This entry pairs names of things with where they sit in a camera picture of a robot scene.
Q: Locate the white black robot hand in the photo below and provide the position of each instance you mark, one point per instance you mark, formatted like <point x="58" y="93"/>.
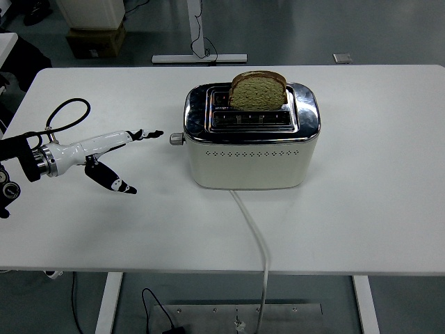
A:
<point x="87" y="148"/>

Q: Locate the grey toaster lever knob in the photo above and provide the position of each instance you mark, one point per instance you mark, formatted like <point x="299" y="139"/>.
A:
<point x="176" y="138"/>

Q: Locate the cream chrome two-slot toaster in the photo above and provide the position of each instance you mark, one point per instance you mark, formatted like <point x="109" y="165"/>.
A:
<point x="250" y="163"/>

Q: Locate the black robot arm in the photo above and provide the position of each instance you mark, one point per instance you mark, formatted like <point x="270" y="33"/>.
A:
<point x="17" y="149"/>

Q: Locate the brown cardboard box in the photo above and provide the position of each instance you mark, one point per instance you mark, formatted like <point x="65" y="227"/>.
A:
<point x="97" y="43"/>

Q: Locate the black bulky object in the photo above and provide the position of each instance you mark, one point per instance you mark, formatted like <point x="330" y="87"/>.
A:
<point x="28" y="59"/>

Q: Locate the small white black device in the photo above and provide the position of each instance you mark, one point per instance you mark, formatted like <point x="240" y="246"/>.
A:
<point x="53" y="274"/>

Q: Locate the white side table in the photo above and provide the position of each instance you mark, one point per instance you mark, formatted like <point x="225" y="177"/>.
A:
<point x="7" y="43"/>

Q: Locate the white cabinet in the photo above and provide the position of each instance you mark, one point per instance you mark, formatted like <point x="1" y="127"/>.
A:
<point x="92" y="14"/>

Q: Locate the white desk stand foot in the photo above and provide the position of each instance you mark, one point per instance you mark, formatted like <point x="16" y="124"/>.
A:
<point x="194" y="58"/>

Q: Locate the person's black shoe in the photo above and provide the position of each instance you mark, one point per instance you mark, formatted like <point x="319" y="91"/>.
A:
<point x="36" y="12"/>

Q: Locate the white table leg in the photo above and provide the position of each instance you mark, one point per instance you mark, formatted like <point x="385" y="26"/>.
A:
<point x="109" y="302"/>
<point x="366" y="306"/>

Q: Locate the brown bread slice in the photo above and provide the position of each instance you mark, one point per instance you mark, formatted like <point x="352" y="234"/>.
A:
<point x="258" y="94"/>

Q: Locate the black power adapter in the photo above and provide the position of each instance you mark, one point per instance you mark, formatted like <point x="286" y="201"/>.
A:
<point x="175" y="330"/>

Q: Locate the grey metal plate with screws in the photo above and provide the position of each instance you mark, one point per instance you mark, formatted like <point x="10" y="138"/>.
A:
<point x="295" y="318"/>

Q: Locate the grey floor outlet plate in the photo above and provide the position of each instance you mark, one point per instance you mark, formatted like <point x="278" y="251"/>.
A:
<point x="342" y="58"/>

